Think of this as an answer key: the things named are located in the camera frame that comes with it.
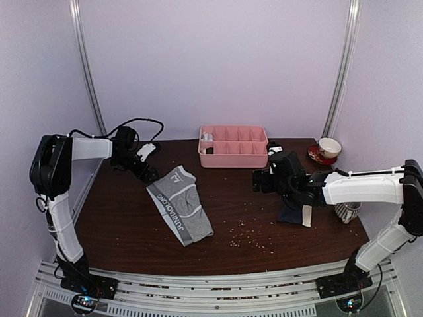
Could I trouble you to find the pink divided organizer box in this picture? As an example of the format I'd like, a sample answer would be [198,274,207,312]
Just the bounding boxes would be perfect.
[198,125,268,168]

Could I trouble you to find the left round controller board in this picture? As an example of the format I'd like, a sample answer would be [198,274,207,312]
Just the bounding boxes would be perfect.
[71,294,98,314]

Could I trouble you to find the red patterned saucer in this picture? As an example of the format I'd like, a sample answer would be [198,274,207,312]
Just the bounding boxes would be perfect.
[307,144,338,166]

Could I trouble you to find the grey boxer briefs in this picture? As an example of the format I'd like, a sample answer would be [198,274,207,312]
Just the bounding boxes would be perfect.
[147,165,214,247]

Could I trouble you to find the aluminium corner post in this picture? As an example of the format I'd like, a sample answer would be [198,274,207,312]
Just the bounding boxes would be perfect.
[69,0,106,134]
[321,0,362,137]

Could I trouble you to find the striped grey white cup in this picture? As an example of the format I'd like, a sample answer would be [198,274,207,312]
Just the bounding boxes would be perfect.
[334,202,362,224]

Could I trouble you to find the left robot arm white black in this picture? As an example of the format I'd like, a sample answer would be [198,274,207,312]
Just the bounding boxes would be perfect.
[29,126,161,299]

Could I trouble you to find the right round controller board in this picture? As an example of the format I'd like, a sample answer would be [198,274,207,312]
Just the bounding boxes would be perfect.
[336,295,364,313]

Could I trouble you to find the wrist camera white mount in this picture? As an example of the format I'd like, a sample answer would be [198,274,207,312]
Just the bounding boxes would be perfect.
[136,143,157,162]
[266,141,284,166]

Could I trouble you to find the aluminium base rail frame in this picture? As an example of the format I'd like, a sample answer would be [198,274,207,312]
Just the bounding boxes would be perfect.
[24,260,410,316]

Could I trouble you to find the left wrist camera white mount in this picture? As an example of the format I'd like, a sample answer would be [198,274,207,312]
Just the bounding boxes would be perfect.
[136,143,157,162]

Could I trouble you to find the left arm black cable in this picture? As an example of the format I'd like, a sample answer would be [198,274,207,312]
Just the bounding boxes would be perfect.
[67,118,165,146]

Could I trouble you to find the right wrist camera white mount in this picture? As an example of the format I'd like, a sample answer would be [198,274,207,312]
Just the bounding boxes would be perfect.
[266,141,284,166]

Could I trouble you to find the white ceramic bowl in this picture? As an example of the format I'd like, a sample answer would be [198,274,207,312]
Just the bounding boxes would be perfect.
[318,137,342,159]

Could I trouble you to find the right aluminium corner post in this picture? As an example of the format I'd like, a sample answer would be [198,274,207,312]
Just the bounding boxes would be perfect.
[321,0,362,137]

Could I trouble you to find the left aluminium corner post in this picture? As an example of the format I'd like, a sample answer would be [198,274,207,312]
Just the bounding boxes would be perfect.
[69,0,106,134]

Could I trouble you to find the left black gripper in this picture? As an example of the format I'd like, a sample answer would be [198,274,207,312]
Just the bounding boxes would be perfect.
[112,151,159,183]

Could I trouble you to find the white rolled item in box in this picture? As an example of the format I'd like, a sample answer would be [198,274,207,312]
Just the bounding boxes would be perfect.
[201,132,214,142]

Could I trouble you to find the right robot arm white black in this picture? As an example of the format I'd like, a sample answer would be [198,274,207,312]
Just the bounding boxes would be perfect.
[252,150,422,298]

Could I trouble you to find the navy and cream underwear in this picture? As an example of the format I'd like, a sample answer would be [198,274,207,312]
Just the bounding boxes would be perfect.
[277,205,313,228]

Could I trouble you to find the round controller board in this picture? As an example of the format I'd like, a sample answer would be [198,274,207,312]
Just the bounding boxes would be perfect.
[336,295,364,313]
[71,294,98,314]

